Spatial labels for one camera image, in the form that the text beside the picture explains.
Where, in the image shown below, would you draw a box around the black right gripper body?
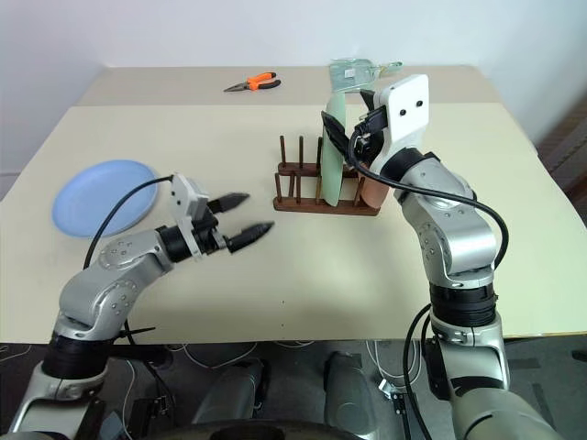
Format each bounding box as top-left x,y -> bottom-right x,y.
350,104 -> 391,162

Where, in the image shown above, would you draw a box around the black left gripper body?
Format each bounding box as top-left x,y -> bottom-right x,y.
192,201 -> 230,257

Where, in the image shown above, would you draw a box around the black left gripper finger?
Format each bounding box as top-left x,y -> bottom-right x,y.
227,221 -> 276,254
208,192 -> 251,214

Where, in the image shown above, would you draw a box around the green plate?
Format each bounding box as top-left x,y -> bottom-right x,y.
319,93 -> 349,208

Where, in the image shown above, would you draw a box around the wooden dish rack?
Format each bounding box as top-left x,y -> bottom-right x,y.
271,133 -> 382,217

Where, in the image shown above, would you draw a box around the clear plastic package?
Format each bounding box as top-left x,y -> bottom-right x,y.
328,57 -> 405,95

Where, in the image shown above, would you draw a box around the pink plate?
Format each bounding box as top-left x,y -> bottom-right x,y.
360,170 -> 390,211

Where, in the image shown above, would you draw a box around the blue plate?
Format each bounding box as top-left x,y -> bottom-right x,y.
50,158 -> 160,238

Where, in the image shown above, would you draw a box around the dark rounded robot leg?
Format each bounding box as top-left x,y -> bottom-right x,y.
191,357 -> 268,428
322,350 -> 382,431

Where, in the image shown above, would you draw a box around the dark rounded robot waist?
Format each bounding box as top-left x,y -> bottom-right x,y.
172,411 -> 352,440

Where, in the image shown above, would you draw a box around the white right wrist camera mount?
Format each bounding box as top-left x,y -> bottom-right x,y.
369,72 -> 432,181

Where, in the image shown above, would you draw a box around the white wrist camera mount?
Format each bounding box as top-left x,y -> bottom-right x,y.
369,72 -> 432,181
167,172 -> 210,263

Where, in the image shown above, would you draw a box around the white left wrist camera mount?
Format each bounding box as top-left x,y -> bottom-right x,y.
167,172 -> 210,263

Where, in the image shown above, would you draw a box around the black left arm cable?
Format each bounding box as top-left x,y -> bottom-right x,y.
82,175 -> 175,349

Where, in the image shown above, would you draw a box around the orange handled pliers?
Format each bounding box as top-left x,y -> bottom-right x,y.
223,71 -> 282,94

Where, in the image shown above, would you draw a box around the black cable tie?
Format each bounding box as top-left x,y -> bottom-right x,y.
113,324 -> 158,343

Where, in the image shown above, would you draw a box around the white floor cable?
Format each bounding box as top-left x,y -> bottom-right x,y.
364,338 -> 424,382
163,339 -> 259,369

